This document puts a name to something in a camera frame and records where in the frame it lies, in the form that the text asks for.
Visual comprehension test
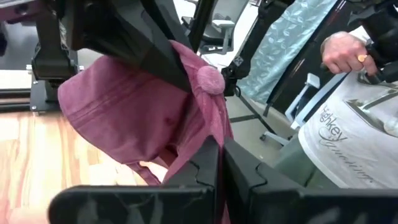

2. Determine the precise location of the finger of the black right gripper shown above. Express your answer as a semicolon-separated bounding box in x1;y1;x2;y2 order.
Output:
188;0;216;53
93;0;194;93

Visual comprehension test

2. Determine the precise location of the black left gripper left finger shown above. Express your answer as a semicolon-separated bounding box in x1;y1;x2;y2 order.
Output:
164;135;220;188

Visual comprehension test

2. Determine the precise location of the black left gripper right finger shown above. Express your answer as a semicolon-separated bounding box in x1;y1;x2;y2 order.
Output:
223;138;302;192

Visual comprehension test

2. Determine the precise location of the maroon cap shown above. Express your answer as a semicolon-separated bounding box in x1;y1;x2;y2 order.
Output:
57;39;234;224

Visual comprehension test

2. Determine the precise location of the grey office chair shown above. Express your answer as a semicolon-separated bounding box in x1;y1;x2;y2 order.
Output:
182;0;249;57

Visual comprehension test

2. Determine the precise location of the teal leaf-patterned cloth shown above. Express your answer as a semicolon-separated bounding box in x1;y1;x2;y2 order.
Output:
238;0;338;105

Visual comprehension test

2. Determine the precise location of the white office chair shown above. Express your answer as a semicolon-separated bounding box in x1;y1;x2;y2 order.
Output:
260;73;346;147

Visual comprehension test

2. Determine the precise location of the person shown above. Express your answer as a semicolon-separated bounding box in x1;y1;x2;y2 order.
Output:
273;26;398;190

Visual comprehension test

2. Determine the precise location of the person's hand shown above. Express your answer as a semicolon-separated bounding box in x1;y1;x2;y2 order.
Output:
320;30;379;75

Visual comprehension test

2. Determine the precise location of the black aluminium table frame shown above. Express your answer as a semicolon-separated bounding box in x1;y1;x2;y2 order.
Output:
0;79;63;113

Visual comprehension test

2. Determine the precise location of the black leader arm handle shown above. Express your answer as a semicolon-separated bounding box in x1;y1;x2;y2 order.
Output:
348;0;398;85

